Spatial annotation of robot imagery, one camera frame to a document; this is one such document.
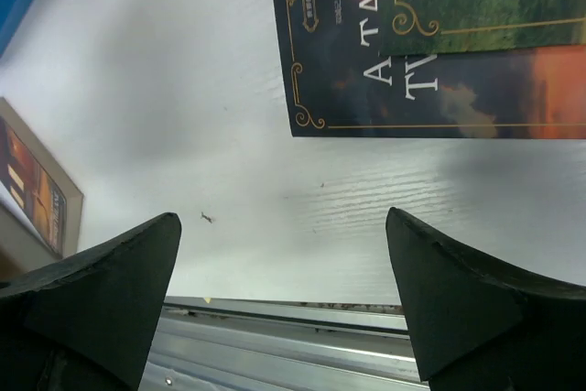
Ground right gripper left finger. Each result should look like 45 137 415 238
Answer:
1 212 181 390

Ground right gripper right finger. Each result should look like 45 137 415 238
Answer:
385 208 585 390

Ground Edward Tulane book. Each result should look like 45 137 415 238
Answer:
1 99 83 280

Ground Animal Farm book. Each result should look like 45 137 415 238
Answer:
378 0 585 56

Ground Tale of Two Cities book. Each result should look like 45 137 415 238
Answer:
273 0 585 139

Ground aluminium mounting rail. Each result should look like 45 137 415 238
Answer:
139 297 429 390

